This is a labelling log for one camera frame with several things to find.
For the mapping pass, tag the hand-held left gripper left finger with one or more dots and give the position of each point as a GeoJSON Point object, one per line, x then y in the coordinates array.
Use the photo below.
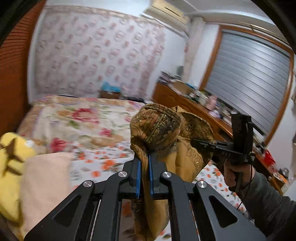
{"type": "Point", "coordinates": [138, 180]}

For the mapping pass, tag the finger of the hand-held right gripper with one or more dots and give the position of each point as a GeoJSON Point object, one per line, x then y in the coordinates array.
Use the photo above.
{"type": "Point", "coordinates": [212, 144]}

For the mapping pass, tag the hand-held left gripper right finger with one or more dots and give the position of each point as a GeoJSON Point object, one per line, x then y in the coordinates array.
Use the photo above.
{"type": "Point", "coordinates": [151, 180]}

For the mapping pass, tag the brown patterned shirt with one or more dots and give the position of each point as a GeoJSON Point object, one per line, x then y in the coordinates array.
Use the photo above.
{"type": "Point", "coordinates": [157, 125]}

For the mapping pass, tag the person's right forearm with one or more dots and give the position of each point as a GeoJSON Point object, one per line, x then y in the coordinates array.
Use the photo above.
{"type": "Point", "coordinates": [266, 201]}

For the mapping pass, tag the pile of folded clothes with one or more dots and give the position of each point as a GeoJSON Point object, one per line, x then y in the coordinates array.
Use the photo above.
{"type": "Point", "coordinates": [170, 77]}

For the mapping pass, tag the person's right hand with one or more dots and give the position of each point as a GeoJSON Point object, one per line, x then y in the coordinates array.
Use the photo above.
{"type": "Point", "coordinates": [229, 176]}

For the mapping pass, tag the orange print bed sheet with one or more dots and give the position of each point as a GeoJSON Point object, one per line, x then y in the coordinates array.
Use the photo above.
{"type": "Point", "coordinates": [104, 162]}

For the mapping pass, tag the row of small bottles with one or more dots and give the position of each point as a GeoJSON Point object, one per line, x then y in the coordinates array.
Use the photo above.
{"type": "Point", "coordinates": [198, 97]}

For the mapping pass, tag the wooden cabinet counter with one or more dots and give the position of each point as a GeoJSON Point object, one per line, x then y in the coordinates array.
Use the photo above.
{"type": "Point", "coordinates": [175, 97]}

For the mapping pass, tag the open cardboard box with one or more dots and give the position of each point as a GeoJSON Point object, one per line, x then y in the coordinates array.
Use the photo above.
{"type": "Point", "coordinates": [181, 87]}

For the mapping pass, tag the grey window blind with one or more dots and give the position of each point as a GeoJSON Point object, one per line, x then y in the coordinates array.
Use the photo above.
{"type": "Point", "coordinates": [249, 74]}

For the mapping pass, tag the navy blanket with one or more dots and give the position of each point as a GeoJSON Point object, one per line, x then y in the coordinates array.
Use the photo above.
{"type": "Point", "coordinates": [134, 99]}

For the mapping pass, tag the floral bed quilt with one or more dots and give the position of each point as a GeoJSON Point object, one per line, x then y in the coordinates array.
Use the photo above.
{"type": "Point", "coordinates": [76, 120]}

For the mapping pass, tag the pink folded cloth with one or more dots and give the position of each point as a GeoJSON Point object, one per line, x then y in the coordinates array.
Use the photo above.
{"type": "Point", "coordinates": [46, 185]}

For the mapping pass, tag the cardboard box with blue cloth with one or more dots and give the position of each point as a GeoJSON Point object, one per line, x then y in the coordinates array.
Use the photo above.
{"type": "Point", "coordinates": [109, 90]}

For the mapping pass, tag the white lace curtain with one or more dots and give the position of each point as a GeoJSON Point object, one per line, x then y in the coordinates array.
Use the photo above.
{"type": "Point", "coordinates": [193, 46]}

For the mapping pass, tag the yellow plush toy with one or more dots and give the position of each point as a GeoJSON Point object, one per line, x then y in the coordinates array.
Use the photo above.
{"type": "Point", "coordinates": [11, 185]}

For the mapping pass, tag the cream air conditioner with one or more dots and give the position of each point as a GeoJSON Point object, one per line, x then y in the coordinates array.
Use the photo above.
{"type": "Point", "coordinates": [168, 11]}

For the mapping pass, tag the circle patterned curtain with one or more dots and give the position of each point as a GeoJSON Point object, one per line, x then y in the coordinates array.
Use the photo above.
{"type": "Point", "coordinates": [92, 46]}

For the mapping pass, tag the wooden headboard panel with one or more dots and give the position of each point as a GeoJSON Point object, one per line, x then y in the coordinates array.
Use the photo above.
{"type": "Point", "coordinates": [13, 69]}

